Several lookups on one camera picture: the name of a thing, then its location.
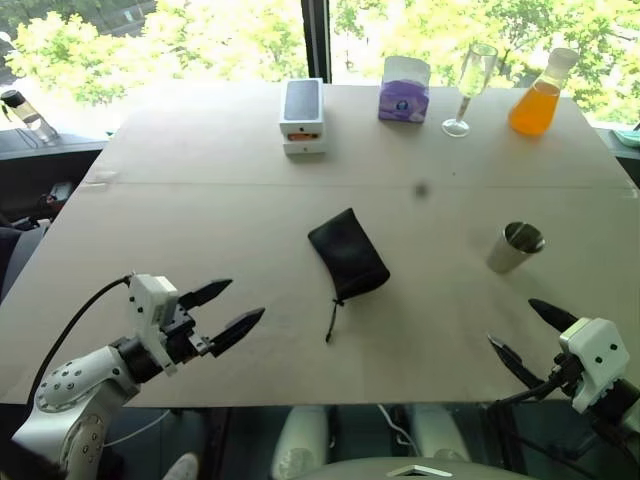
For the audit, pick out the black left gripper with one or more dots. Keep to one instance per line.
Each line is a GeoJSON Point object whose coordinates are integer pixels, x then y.
{"type": "Point", "coordinates": [180, 335]}

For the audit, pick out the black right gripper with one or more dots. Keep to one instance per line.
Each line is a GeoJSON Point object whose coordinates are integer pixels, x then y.
{"type": "Point", "coordinates": [562, 380]}

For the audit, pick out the stainless steel cup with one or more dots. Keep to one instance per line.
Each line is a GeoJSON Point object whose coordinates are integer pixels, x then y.
{"type": "Point", "coordinates": [510, 255]}

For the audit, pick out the white rounded shell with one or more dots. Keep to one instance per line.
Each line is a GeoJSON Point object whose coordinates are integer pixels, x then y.
{"type": "Point", "coordinates": [300, 440]}
{"type": "Point", "coordinates": [440, 430]}

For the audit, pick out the white shoe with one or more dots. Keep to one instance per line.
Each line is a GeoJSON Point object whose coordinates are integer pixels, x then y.
{"type": "Point", "coordinates": [182, 467]}

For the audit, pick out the grey rounded robot torso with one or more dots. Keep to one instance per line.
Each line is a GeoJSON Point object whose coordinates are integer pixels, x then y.
{"type": "Point", "coordinates": [415, 470]}

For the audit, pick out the white box with orange print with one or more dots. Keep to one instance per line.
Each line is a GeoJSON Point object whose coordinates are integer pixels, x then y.
{"type": "Point", "coordinates": [305, 149]}

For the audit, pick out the dark chair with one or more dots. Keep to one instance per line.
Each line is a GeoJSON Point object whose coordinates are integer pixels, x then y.
{"type": "Point", "coordinates": [20, 255]}

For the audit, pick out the green tray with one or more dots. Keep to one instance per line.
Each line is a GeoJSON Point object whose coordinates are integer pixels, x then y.
{"type": "Point", "coordinates": [627, 139]}

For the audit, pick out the white phone box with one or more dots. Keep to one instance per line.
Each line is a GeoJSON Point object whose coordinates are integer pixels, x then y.
{"type": "Point", "coordinates": [302, 102]}

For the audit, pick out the flask with orange liquid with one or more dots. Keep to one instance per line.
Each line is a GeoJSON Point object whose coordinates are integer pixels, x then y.
{"type": "Point", "coordinates": [535, 112]}

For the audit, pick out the purple tissue box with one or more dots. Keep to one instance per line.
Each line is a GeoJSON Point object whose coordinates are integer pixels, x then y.
{"type": "Point", "coordinates": [402, 100]}

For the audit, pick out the clear champagne glass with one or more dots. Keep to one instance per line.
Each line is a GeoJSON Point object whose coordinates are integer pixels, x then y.
{"type": "Point", "coordinates": [475, 70]}

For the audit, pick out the clear plastic water bottle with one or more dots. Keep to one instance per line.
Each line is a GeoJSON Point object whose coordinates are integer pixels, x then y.
{"type": "Point", "coordinates": [30, 117]}

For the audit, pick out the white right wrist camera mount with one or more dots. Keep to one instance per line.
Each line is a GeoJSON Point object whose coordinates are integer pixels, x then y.
{"type": "Point", "coordinates": [600, 350]}

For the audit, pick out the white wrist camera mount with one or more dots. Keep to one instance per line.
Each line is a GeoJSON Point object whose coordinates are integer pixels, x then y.
{"type": "Point", "coordinates": [600, 350]}
{"type": "Point", "coordinates": [147, 300]}

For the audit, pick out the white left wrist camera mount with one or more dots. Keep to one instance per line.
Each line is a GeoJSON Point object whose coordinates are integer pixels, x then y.
{"type": "Point", "coordinates": [147, 300]}

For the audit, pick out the dark window frame post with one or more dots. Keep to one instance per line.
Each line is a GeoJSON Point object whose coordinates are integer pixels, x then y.
{"type": "Point", "coordinates": [316, 40]}

